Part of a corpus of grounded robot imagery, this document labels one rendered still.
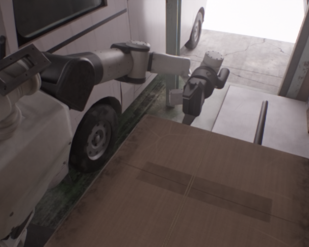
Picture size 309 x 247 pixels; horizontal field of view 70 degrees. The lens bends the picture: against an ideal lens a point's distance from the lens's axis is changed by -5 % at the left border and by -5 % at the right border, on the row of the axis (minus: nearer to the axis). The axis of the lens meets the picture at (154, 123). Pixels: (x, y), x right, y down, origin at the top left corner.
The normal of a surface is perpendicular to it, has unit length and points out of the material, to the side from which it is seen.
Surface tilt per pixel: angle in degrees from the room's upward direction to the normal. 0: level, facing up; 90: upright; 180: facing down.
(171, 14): 90
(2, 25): 77
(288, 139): 0
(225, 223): 0
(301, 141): 0
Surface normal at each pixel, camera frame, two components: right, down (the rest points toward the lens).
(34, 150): 0.90, -0.07
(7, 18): 0.90, 0.19
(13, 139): 0.43, -0.62
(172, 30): -0.43, 0.61
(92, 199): -0.04, -0.75
